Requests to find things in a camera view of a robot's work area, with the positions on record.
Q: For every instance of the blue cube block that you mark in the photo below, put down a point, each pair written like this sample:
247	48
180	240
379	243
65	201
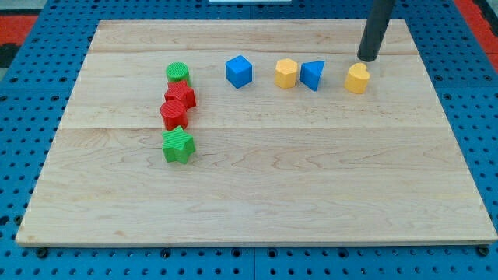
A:
239	71

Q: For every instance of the yellow hexagon block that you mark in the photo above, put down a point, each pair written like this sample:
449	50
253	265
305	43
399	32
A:
285	73

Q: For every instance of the green cylinder block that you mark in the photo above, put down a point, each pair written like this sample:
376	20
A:
178	71

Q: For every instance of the light wooden board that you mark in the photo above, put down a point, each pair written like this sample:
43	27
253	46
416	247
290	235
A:
272	167

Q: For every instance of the red star block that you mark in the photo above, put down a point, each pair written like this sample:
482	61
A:
182	92

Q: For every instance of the red cylinder block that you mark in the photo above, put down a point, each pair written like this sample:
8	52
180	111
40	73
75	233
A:
174	114

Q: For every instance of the blue triangular prism block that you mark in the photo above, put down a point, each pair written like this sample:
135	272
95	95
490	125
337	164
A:
310	74

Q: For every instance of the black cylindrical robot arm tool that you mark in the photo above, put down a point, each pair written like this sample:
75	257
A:
375	29

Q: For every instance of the green star block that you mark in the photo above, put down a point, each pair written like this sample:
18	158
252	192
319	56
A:
177	145

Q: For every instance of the yellow heart block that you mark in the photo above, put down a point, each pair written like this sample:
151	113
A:
357	78

